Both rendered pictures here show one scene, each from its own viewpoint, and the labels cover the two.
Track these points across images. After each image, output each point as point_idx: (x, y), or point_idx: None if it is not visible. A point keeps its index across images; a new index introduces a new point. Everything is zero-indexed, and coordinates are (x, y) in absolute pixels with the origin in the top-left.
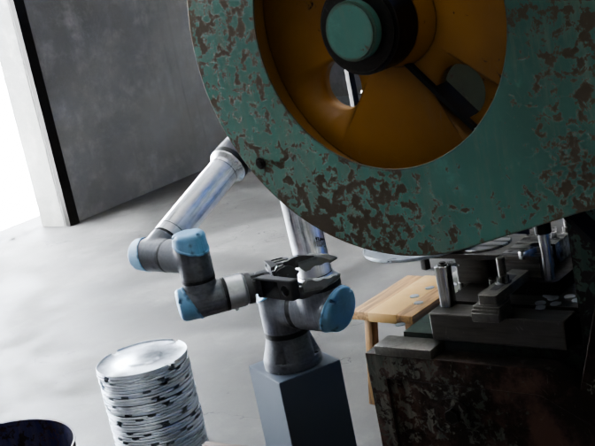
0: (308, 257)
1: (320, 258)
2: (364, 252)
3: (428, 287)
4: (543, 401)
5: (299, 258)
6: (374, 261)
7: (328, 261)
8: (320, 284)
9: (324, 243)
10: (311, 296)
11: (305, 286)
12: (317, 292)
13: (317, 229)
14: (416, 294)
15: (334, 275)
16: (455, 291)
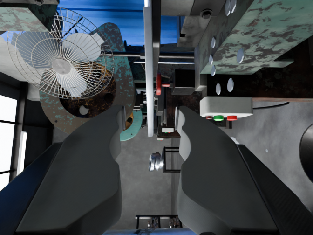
0: (42, 162)
1: (91, 124)
2: (151, 115)
3: (217, 91)
4: None
5: (3, 212)
6: (151, 35)
7: (117, 108)
8: (209, 139)
9: (148, 229)
10: (287, 187)
11: (223, 213)
12: (254, 156)
13: (116, 234)
14: (227, 86)
15: (176, 107)
16: (223, 111)
